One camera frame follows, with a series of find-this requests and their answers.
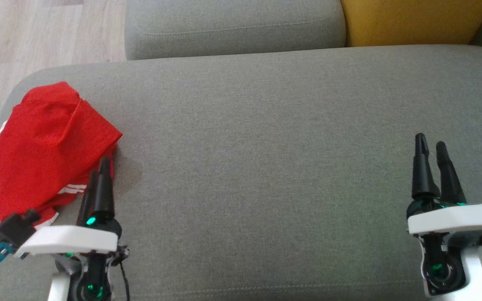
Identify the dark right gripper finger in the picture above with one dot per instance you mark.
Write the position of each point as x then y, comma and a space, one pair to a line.
421, 175
450, 184

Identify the grey back cushion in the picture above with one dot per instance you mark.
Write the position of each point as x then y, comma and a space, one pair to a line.
232, 29

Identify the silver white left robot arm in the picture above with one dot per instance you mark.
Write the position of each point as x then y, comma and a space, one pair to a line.
59, 290

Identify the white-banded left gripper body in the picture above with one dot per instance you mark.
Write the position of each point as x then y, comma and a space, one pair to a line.
69, 240

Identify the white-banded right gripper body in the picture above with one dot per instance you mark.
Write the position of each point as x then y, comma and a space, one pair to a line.
454, 219

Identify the red numbered basketball jersey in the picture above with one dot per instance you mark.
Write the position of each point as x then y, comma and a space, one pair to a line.
44, 146

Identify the yellow sofa back cushion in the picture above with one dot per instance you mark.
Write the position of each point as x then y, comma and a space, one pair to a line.
412, 21

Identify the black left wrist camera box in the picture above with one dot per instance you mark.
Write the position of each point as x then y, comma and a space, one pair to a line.
13, 230

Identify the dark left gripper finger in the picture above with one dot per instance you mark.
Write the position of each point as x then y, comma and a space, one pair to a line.
87, 209
105, 192

